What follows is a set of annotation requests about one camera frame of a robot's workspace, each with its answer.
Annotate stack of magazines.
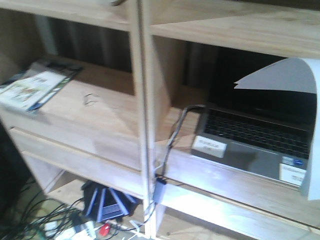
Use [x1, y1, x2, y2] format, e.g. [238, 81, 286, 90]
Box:
[0, 58, 83, 112]

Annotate black router with antennas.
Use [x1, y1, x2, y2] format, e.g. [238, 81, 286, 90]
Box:
[81, 180, 142, 223]

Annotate grey laptop computer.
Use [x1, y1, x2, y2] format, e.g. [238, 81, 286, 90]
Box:
[191, 48, 317, 186]

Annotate black cable left of laptop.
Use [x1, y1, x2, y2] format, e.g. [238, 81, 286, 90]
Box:
[159, 104, 206, 178]

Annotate white paper sheets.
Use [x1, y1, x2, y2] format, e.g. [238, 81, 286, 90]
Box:
[234, 57, 320, 201]

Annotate grey adapter dongle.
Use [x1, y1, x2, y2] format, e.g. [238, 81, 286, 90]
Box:
[152, 177, 167, 204]

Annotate wooden shelf unit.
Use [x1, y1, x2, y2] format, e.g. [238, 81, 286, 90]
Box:
[0, 0, 320, 240]

